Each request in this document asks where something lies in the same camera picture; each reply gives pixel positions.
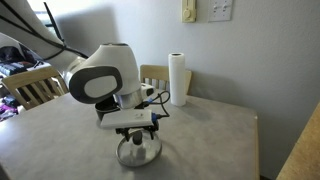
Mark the light wooden board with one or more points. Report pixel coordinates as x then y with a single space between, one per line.
306 156

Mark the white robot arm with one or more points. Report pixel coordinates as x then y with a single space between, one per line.
110 66

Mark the white paper towel roll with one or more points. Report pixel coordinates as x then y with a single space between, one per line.
176 80

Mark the wooden chair with slatted back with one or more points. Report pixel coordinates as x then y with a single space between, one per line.
26 76

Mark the white light switch plate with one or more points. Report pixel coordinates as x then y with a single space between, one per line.
220 10

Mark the beige wall thermostat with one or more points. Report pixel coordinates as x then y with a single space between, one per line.
188 11

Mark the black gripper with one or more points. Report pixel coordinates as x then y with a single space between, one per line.
154 125

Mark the purple cloth pile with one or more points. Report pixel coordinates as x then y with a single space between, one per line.
6 108

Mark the glass lid with black knob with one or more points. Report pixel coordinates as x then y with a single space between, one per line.
146 156

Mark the black bag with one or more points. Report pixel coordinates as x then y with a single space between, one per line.
10 53

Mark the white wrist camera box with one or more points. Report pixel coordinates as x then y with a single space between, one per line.
126 119

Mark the wooden chair behind paper roll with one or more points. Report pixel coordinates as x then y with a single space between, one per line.
153 71

